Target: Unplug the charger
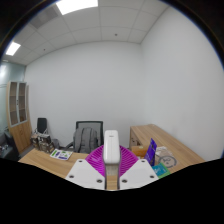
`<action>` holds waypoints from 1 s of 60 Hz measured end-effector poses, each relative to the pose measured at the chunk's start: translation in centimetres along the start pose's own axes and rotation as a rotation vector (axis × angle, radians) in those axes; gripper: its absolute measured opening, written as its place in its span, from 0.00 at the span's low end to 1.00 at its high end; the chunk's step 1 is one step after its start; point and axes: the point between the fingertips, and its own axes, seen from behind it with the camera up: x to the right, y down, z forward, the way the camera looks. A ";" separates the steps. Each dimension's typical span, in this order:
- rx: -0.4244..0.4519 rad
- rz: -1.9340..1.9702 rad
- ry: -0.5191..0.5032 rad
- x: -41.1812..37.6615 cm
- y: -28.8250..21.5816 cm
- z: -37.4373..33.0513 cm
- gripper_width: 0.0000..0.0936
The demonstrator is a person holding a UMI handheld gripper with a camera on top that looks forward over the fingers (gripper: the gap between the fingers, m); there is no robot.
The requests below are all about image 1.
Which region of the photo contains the clear plastic bag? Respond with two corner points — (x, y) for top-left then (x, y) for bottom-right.
(153, 145), (179, 170)

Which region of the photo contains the small black chair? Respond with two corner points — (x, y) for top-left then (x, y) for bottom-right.
(35, 117), (49, 135)

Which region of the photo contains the black mesh office chair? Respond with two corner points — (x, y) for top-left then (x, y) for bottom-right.
(64, 120), (105, 155)

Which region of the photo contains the dark printed cardboard box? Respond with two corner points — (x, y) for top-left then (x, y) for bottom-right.
(30, 131), (56, 155)

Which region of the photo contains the black leather armchair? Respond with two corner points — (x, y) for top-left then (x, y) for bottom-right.
(0, 129), (20, 163)

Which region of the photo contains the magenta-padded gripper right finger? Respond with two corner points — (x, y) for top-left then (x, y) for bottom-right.
(117, 145), (160, 191)

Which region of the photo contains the small rectangular ceiling light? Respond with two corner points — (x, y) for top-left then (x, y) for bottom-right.
(5, 40), (22, 57)

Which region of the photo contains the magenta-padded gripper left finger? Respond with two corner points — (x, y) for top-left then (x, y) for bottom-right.
(65, 145), (107, 191)

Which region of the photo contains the teal flat packet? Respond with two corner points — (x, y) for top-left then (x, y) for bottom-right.
(152, 162), (172, 179)

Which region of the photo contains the large rectangular ceiling light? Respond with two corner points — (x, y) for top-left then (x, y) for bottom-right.
(54, 0), (100, 16)

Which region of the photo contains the wooden side cabinet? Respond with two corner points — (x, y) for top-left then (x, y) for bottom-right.
(128, 123), (206, 175)

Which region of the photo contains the white charger block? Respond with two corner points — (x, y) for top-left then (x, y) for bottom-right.
(102, 129), (121, 178)

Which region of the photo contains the grey backpack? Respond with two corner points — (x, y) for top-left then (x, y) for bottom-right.
(72, 126), (100, 155)

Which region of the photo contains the wooden glass-door cabinet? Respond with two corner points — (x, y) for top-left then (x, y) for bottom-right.
(5, 80), (33, 155)

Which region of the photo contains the purple standing pouch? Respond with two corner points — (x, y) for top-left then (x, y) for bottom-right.
(143, 137), (158, 167)

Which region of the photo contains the orange box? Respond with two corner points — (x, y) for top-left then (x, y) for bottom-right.
(130, 145), (150, 160)

